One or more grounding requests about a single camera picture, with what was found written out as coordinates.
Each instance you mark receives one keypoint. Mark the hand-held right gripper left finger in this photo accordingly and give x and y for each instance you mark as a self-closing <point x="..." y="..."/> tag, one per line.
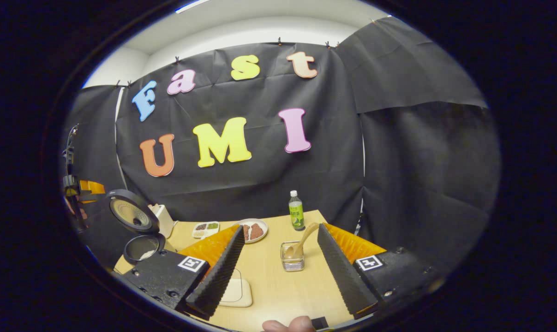
<point x="220" y="276"/>

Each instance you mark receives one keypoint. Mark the white round plate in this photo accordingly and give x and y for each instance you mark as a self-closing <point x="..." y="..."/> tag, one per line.
<point x="260" y="221"/>

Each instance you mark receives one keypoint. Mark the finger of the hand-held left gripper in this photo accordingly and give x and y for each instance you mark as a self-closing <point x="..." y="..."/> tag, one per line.
<point x="91" y="190"/>

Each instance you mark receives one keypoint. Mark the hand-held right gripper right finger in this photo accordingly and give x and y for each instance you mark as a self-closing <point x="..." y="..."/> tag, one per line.
<point x="340" y="272"/>

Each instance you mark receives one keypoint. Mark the clear glass tray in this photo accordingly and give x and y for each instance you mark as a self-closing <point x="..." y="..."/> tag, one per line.
<point x="247" y="295"/>

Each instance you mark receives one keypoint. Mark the brown meat piece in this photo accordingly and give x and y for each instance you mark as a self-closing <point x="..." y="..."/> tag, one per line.
<point x="246" y="233"/>
<point x="257" y="231"/>

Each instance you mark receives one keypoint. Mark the large ceiling light panel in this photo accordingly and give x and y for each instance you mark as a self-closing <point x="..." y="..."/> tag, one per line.
<point x="193" y="5"/>

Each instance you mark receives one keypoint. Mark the white rice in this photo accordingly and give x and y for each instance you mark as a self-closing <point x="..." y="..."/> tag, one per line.
<point x="232" y="290"/>

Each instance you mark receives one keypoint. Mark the white divided bean dish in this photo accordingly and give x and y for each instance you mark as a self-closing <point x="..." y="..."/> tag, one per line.
<point x="206" y="229"/>

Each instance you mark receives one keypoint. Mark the black backdrop cloth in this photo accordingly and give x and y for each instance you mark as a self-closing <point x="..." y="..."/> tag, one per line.
<point x="398" y="161"/>

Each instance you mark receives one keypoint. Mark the wooden spoon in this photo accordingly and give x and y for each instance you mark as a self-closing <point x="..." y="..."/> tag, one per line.
<point x="306" y="237"/>

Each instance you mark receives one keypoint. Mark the dark grey rice cooker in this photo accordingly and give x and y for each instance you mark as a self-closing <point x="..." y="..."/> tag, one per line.
<point x="133" y="212"/>

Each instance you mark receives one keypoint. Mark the green tea bottle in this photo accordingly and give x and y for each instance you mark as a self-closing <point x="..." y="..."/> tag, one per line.
<point x="296" y="212"/>

